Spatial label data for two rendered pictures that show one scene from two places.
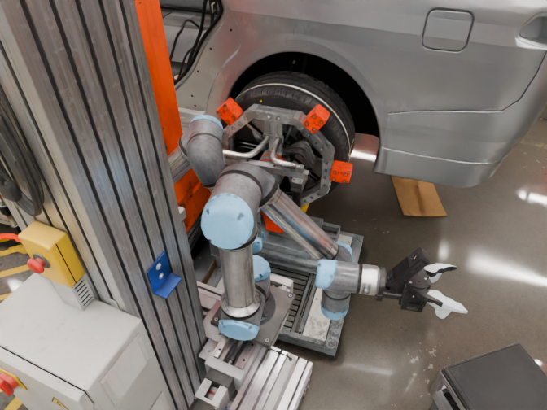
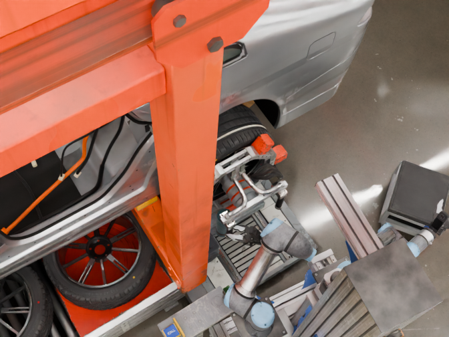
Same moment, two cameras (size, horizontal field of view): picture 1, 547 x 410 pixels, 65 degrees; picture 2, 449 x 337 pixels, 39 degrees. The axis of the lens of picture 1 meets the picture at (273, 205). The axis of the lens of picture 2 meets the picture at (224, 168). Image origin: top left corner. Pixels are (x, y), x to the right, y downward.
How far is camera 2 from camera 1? 2.53 m
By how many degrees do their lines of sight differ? 39
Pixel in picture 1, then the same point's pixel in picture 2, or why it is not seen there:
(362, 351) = (324, 231)
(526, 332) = (380, 136)
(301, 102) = (246, 141)
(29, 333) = not seen: outside the picture
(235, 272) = not seen: hidden behind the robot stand
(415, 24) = (303, 54)
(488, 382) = (411, 196)
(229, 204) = not seen: hidden behind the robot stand
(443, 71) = (319, 62)
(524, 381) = (422, 180)
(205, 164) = (309, 251)
